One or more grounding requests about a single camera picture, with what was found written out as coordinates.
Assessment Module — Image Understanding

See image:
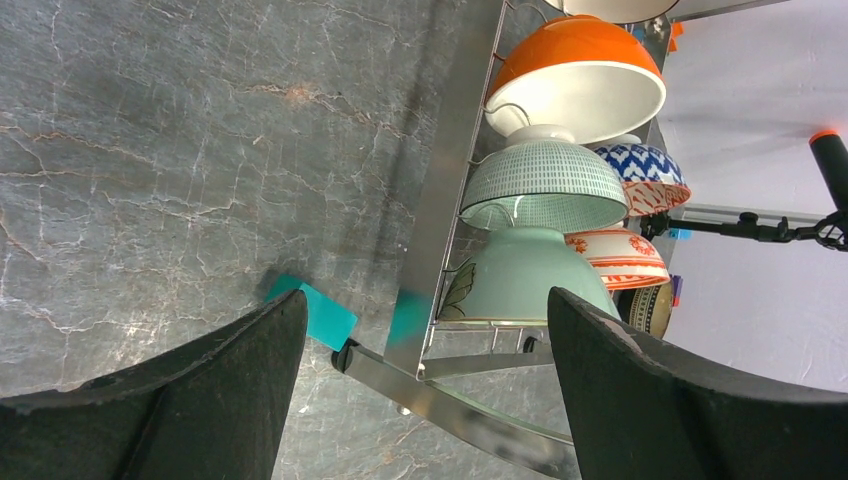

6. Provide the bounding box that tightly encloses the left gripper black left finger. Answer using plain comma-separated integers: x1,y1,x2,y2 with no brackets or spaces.
1,290,307,479

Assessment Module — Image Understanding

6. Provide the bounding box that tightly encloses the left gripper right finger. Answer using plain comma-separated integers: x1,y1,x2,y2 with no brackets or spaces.
548,287,847,479

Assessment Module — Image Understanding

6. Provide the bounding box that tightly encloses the dark bowl with lattice band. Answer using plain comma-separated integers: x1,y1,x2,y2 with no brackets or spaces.
617,282,674,339

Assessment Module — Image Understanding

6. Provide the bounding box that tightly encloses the steel two-tier dish rack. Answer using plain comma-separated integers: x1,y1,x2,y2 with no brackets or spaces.
332,1,748,479

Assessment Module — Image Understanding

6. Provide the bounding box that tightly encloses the purple and red block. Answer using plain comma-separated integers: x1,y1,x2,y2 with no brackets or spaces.
671,275,683,307

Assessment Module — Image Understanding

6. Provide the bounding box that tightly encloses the teal block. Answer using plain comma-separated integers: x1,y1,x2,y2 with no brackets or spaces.
264,275,358,352

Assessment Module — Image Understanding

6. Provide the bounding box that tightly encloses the red white patterned bowl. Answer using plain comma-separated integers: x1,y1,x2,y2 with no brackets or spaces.
564,226,671,291

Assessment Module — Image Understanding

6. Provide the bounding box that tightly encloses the light blue block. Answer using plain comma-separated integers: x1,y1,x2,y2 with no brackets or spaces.
667,229,693,240

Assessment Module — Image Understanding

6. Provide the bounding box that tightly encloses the celadon green front bowl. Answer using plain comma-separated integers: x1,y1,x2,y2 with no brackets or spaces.
437,227,619,326

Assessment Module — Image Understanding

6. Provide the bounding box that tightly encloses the celadon green bowl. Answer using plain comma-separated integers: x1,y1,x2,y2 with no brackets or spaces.
437,227,619,326
458,125,629,234

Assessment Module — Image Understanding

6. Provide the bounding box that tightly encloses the pink patterned rear bowl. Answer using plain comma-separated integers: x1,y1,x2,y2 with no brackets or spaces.
588,134,692,217

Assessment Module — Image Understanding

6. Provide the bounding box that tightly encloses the celadon green rear bowl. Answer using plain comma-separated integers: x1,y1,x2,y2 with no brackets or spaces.
458,125,629,234

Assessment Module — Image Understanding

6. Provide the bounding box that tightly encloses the black microphone on tripod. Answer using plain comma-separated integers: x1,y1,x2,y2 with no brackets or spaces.
638,130,847,252

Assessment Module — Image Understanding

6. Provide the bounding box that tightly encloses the white bowl with orange rim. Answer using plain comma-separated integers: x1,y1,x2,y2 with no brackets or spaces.
484,15,667,144

